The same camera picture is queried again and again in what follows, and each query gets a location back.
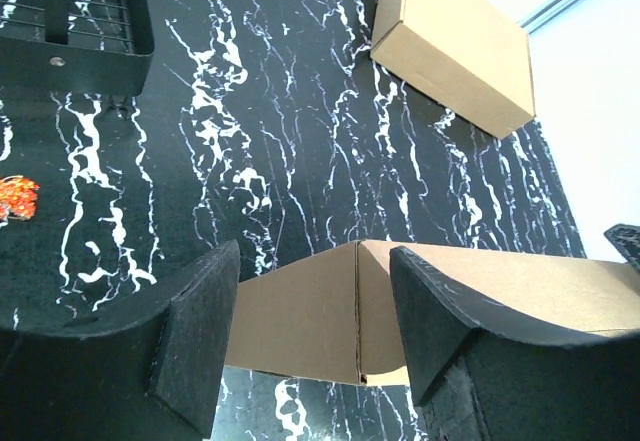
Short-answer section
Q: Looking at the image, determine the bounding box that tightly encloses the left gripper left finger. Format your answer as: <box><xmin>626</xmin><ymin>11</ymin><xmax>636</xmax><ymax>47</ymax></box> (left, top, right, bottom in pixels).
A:
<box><xmin>1</xmin><ymin>240</ymin><xmax>240</xmax><ymax>440</ymax></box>

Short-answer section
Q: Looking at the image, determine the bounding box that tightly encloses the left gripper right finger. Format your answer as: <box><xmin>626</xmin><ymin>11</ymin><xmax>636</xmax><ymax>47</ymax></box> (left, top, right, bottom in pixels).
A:
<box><xmin>390</xmin><ymin>247</ymin><xmax>639</xmax><ymax>440</ymax></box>

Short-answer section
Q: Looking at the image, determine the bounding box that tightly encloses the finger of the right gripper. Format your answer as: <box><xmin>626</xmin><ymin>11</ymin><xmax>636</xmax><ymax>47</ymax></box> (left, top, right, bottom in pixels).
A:
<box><xmin>604</xmin><ymin>223</ymin><xmax>640</xmax><ymax>271</ymax></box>

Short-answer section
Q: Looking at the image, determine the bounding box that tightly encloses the brown cardboard box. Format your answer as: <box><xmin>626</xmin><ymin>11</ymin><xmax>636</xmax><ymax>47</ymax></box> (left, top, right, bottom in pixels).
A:
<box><xmin>371</xmin><ymin>0</ymin><xmax>536</xmax><ymax>139</ymax></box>
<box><xmin>226</xmin><ymin>240</ymin><xmax>639</xmax><ymax>386</ymax></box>

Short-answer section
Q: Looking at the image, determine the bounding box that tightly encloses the closed brown cardboard box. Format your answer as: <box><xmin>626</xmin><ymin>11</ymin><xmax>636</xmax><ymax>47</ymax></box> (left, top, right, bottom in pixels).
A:
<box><xmin>371</xmin><ymin>0</ymin><xmax>536</xmax><ymax>139</ymax></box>

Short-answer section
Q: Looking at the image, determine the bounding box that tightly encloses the small orange flower toy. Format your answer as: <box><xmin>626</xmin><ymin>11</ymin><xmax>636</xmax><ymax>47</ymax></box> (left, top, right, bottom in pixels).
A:
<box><xmin>1</xmin><ymin>175</ymin><xmax>40</xmax><ymax>222</ymax></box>

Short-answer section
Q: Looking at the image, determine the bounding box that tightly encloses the black wire dish rack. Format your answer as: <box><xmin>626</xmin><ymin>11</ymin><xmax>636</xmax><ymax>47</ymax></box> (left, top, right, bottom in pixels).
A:
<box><xmin>1</xmin><ymin>0</ymin><xmax>155</xmax><ymax>97</ymax></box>

